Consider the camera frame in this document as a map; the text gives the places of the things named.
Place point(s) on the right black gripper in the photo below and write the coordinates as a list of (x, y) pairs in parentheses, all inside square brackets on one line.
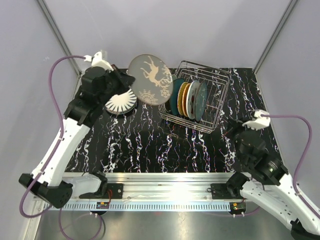
[(237, 127)]

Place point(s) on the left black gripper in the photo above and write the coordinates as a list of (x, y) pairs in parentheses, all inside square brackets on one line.
[(125, 79)]

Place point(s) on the grey reindeer pattern plate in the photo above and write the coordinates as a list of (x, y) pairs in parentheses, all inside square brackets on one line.
[(153, 83)]

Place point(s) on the dark blue glazed plate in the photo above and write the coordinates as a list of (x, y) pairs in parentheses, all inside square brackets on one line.
[(201, 97)]

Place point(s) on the mint green flower plate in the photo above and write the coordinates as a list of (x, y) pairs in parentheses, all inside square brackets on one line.
[(173, 77)]

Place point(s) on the white watermelon pattern plate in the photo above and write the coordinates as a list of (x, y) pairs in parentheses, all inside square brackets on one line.
[(190, 99)]

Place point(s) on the teal square plate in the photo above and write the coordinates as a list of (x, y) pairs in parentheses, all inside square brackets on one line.
[(173, 102)]

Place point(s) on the orange woven basket plate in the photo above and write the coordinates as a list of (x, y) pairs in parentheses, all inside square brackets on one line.
[(184, 99)]

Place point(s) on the yellow woven pattern plate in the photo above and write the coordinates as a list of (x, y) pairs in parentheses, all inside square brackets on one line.
[(180, 98)]

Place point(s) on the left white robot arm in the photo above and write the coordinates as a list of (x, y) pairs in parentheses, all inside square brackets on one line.
[(78, 119)]

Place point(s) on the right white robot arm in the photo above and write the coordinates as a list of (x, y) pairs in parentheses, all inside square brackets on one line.
[(269, 185)]

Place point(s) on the white blue striped plate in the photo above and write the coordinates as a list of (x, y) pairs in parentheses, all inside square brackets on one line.
[(121, 104)]

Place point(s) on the right small circuit board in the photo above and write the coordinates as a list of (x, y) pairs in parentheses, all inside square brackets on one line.
[(238, 206)]

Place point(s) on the small circuit board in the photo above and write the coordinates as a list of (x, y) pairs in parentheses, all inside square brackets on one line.
[(102, 205), (238, 206)]

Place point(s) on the left small circuit board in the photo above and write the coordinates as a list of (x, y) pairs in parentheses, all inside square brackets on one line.
[(102, 205)]

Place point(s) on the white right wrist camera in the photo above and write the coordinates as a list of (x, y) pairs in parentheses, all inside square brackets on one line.
[(259, 121)]

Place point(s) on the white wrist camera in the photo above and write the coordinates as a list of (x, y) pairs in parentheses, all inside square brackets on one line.
[(259, 121), (99, 59)]

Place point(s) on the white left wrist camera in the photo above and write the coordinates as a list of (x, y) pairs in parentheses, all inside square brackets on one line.
[(99, 59)]

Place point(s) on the left aluminium frame post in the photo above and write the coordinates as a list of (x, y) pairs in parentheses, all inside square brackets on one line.
[(59, 37)]

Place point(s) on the aluminium frame post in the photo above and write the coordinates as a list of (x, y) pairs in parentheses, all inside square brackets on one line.
[(59, 37), (276, 33)]

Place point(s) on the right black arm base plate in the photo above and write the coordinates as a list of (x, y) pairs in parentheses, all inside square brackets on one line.
[(219, 191)]

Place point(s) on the metal wire dish rack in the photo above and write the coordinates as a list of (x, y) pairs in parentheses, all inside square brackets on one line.
[(217, 80)]

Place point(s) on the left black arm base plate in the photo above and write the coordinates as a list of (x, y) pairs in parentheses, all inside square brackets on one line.
[(106, 191)]

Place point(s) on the aluminium mounting rail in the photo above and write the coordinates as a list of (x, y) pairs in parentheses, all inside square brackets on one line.
[(165, 186)]

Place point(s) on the white slotted cable duct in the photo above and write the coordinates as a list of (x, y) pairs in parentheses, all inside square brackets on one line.
[(144, 206)]

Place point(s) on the right aluminium frame post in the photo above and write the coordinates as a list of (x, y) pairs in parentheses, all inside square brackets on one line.
[(276, 33)]

